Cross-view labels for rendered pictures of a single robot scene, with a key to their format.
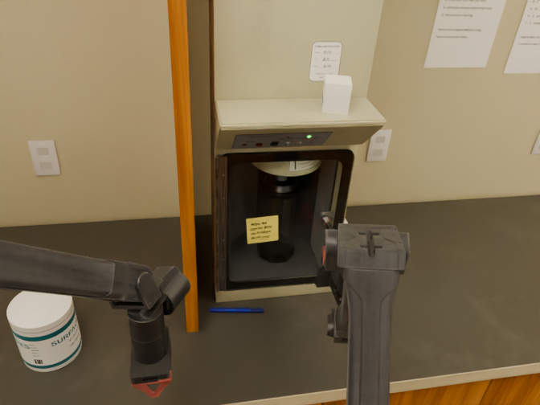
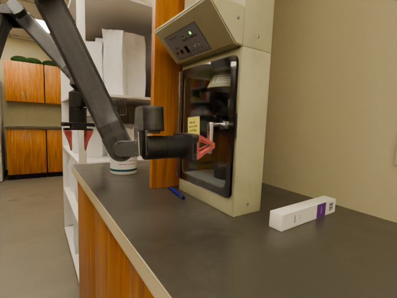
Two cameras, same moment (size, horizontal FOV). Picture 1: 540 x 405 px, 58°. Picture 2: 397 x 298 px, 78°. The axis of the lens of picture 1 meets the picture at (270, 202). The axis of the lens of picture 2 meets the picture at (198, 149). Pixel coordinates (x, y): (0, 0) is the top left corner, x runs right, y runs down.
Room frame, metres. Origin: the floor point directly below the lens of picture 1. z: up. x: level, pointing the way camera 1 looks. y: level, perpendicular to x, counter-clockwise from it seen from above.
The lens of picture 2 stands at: (0.63, -0.78, 1.21)
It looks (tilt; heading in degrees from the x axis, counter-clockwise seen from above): 7 degrees down; 69
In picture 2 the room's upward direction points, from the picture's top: 2 degrees clockwise
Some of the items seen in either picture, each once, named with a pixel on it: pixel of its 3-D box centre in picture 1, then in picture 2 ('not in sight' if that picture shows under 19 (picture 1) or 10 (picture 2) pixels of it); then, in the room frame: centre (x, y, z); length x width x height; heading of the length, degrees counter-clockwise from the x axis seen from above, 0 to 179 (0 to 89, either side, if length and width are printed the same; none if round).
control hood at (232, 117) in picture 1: (296, 132); (192, 36); (0.88, -0.04, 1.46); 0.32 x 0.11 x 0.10; 103
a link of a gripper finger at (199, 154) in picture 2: not in sight; (198, 145); (0.87, -0.15, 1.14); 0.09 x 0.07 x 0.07; 13
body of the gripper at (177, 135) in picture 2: (341, 281); (175, 146); (0.80, -0.17, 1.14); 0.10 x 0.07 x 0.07; 103
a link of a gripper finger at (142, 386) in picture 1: (153, 374); (75, 137); (0.53, 0.19, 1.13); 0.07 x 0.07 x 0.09; 13
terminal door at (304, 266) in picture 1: (282, 225); (202, 126); (0.93, -0.03, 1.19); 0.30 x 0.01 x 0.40; 102
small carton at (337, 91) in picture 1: (336, 94); not in sight; (0.90, -0.11, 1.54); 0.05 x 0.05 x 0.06; 88
